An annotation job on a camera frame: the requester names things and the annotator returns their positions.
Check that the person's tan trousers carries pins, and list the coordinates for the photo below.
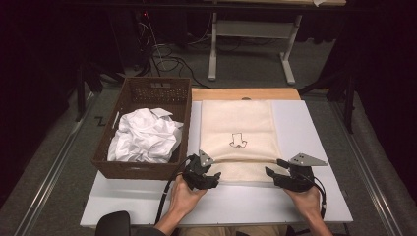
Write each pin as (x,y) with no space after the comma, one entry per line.
(229,231)

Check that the black chair armrest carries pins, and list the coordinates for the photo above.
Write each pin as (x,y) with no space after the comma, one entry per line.
(113,224)

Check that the white shirt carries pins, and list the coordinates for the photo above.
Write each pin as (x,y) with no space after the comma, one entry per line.
(144,136)

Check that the metal floor rail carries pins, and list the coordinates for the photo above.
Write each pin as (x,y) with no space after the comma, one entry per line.
(367,170)
(49,177)

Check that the white metal desk frame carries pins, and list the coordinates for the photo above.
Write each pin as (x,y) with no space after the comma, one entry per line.
(213,55)

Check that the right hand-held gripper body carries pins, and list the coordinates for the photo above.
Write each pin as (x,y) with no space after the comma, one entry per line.
(301,177)

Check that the black metal stand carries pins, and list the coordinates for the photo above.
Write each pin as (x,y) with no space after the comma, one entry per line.
(82,95)
(349,98)

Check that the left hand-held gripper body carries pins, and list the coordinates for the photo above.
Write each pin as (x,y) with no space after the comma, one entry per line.
(193,175)

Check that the brown woven basket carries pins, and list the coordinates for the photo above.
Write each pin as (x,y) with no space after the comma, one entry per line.
(108,164)

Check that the person's right hand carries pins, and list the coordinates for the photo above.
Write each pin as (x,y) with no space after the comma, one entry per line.
(306,201)

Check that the cream mesh laundry bag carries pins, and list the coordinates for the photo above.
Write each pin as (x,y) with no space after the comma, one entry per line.
(241,139)

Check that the person's left hand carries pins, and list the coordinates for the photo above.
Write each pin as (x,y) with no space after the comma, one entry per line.
(185,200)

